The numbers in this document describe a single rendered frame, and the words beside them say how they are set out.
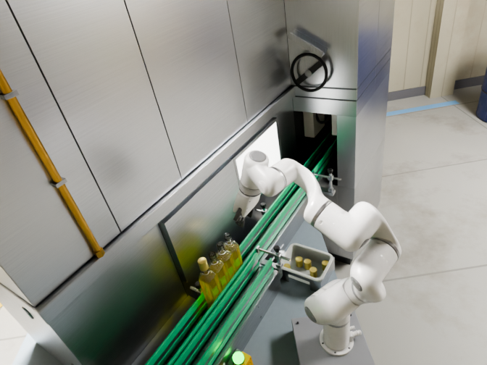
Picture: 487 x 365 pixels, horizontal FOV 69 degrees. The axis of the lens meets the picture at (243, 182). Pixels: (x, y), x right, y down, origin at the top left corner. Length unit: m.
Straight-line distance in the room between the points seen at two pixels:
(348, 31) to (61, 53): 1.30
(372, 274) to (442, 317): 1.72
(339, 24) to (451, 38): 3.38
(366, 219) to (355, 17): 1.15
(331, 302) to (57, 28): 1.04
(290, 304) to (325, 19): 1.36
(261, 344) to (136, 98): 1.09
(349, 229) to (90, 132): 0.76
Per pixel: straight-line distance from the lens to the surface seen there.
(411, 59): 5.21
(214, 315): 1.48
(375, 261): 0.99
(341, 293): 1.13
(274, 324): 1.66
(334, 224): 0.93
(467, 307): 2.76
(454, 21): 5.14
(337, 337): 1.41
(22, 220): 1.07
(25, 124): 1.00
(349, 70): 1.95
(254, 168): 1.00
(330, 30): 1.93
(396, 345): 2.50
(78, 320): 1.30
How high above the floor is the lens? 2.14
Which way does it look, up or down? 35 degrees down
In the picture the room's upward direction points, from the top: 11 degrees counter-clockwise
